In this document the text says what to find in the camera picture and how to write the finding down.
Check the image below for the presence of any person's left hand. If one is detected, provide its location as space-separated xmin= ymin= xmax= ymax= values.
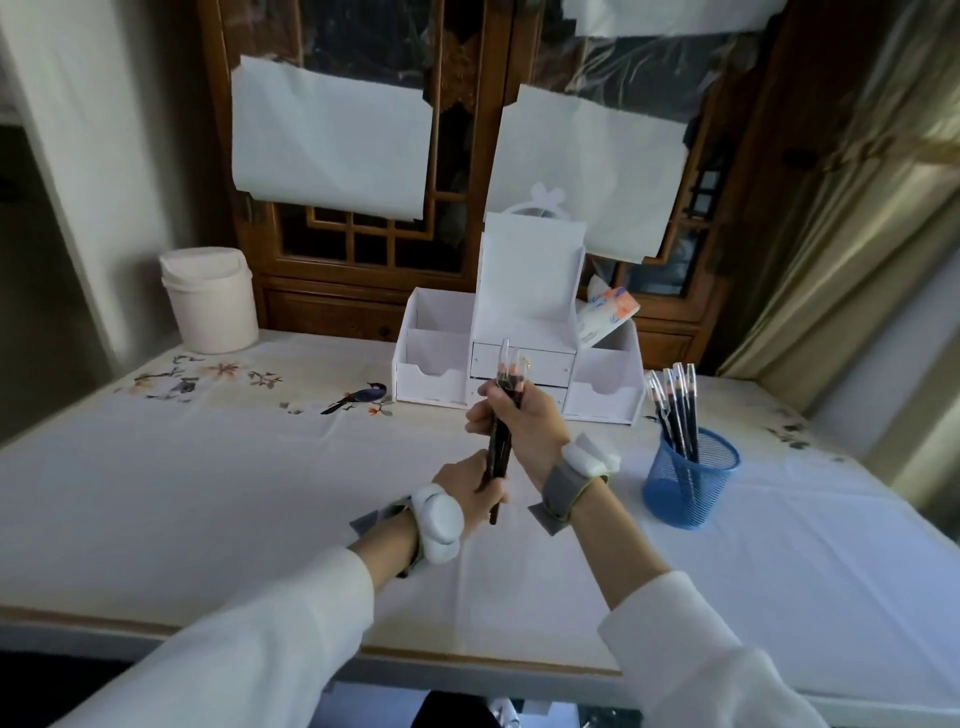
xmin=431 ymin=449 xmax=513 ymax=538

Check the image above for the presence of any person's right hand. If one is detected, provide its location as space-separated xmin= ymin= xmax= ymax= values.
xmin=464 ymin=378 xmax=574 ymax=494

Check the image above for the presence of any bunch of black pencils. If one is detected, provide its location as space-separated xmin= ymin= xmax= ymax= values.
xmin=646 ymin=362 xmax=703 ymax=463

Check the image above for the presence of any blue mesh pencil cup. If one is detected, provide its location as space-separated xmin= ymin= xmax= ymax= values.
xmin=641 ymin=427 xmax=743 ymax=532

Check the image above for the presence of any person's left forearm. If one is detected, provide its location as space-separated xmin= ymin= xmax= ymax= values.
xmin=52 ymin=517 xmax=421 ymax=728

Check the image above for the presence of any person's right forearm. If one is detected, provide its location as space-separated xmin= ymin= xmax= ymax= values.
xmin=558 ymin=494 xmax=832 ymax=728

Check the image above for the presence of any person's right leg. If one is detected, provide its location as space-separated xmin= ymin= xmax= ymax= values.
xmin=419 ymin=691 xmax=498 ymax=728

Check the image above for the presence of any colourful tissue packet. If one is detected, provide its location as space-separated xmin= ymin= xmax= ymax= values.
xmin=575 ymin=275 xmax=641 ymax=349

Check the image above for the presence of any white desk organizer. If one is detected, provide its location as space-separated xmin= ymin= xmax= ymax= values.
xmin=393 ymin=211 xmax=647 ymax=427

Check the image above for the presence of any brown wooden lattice cabinet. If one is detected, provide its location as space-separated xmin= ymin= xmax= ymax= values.
xmin=196 ymin=0 xmax=815 ymax=373

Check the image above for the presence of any white round eared mirror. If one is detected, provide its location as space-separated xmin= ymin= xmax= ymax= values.
xmin=500 ymin=182 xmax=568 ymax=221

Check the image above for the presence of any white paper sheet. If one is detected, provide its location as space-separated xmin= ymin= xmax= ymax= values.
xmin=230 ymin=56 xmax=436 ymax=222
xmin=487 ymin=83 xmax=691 ymax=266

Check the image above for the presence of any white cloth covered table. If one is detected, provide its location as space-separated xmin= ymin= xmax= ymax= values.
xmin=0 ymin=328 xmax=960 ymax=714

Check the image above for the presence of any white swing lid bin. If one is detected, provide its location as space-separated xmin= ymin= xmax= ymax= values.
xmin=158 ymin=247 xmax=262 ymax=356

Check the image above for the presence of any beige curtain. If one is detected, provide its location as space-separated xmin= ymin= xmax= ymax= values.
xmin=716 ymin=0 xmax=960 ymax=493

